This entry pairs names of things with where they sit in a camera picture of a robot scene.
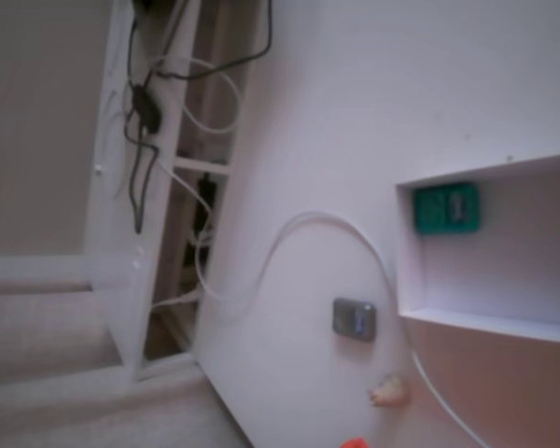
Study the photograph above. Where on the teal green cube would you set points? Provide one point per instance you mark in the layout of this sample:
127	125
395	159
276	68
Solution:
429	210

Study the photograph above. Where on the black power adapter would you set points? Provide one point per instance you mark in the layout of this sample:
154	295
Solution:
145	109

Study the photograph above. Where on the white horizontal rail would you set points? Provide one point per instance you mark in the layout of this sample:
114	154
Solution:
28	273

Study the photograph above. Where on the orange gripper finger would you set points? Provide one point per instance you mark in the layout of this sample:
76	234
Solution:
353	443

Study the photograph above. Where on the grey metal block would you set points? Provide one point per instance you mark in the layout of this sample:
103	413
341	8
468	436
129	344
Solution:
354	319

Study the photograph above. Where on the white metal frame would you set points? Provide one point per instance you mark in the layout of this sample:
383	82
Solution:
112	196

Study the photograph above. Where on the small beige bear figurine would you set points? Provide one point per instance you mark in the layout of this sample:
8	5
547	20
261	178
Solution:
389	391

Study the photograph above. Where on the white cardboard box bin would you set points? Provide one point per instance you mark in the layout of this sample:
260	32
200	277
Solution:
494	261

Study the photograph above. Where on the black plug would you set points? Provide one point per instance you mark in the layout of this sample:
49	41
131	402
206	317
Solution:
207	189

